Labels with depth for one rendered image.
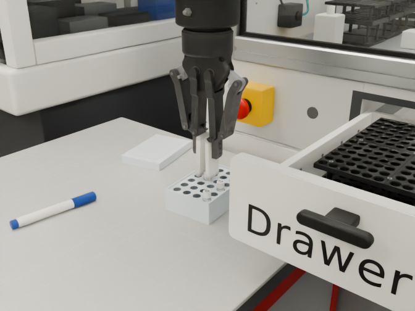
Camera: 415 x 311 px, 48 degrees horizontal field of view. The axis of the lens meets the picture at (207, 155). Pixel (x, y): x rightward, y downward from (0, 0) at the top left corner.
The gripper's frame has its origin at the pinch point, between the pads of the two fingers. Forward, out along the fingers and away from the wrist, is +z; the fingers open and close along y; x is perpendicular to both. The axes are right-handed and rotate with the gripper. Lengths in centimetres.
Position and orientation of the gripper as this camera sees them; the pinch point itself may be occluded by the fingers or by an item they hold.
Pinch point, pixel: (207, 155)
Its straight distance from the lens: 75.3
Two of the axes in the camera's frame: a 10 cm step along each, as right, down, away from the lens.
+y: -8.2, -2.3, 5.2
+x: -5.7, 3.4, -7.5
